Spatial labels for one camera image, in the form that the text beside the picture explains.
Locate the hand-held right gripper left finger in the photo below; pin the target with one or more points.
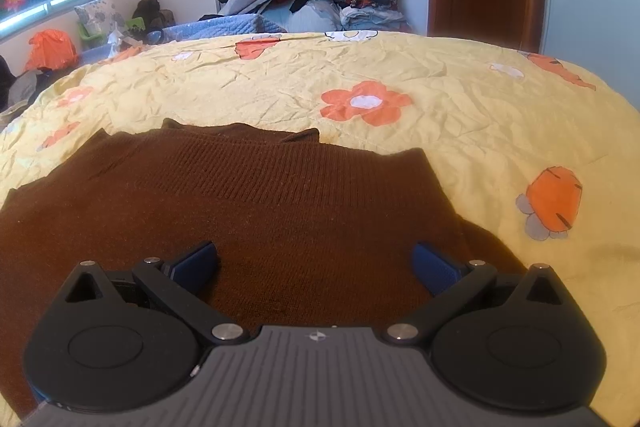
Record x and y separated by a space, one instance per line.
197 262

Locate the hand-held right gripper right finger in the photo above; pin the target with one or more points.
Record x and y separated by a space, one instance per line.
432 264

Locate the brown knit sweater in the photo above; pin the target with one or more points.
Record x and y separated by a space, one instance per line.
300 207

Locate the dark clothes heap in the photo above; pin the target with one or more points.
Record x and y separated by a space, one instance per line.
20 92

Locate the yellow floral bed sheet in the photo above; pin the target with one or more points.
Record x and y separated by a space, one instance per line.
450 107

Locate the blue quilted blanket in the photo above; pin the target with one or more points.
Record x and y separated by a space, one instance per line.
225 27

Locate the green plastic stool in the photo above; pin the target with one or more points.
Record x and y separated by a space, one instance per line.
135 24

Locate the dark green backpack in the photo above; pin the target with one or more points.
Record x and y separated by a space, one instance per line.
150 9

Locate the orange plastic bag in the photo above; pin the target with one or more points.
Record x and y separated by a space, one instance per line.
50 49

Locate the light blue bundle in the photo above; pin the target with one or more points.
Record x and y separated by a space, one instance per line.
310 19

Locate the grey floral pillow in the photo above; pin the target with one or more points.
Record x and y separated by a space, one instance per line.
100 12

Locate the window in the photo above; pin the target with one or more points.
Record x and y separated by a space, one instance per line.
30 14

